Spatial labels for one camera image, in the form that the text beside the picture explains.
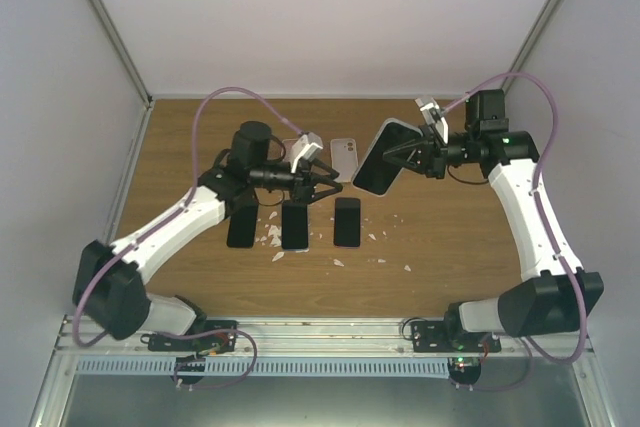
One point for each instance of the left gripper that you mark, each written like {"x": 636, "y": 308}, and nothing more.
{"x": 303, "y": 186}

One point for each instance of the purple phone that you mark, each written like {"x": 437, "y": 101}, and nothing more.
{"x": 347, "y": 226}

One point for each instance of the blue phone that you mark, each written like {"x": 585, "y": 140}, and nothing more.
{"x": 294, "y": 226}

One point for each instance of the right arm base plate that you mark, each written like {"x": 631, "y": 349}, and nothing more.
{"x": 431, "y": 336}

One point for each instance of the cream cased phone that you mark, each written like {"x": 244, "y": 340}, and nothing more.
{"x": 344, "y": 158}

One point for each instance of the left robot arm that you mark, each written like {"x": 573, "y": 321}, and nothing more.
{"x": 110, "y": 285}

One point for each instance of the bare black phone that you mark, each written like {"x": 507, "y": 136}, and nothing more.
{"x": 375, "y": 175}

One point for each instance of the white debris pile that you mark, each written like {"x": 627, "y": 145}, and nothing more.
{"x": 268, "y": 235}

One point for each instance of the aluminium front rail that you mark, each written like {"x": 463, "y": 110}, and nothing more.
{"x": 312, "y": 337}

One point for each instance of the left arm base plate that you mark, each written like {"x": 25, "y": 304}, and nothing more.
{"x": 222, "y": 341}

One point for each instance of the slotted cable duct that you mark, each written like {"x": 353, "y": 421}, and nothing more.
{"x": 268, "y": 367}

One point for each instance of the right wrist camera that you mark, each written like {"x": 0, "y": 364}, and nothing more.
{"x": 434, "y": 118}

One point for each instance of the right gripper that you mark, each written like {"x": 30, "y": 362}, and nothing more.
{"x": 432, "y": 157}

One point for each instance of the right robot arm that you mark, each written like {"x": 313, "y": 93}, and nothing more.
{"x": 555, "y": 294}

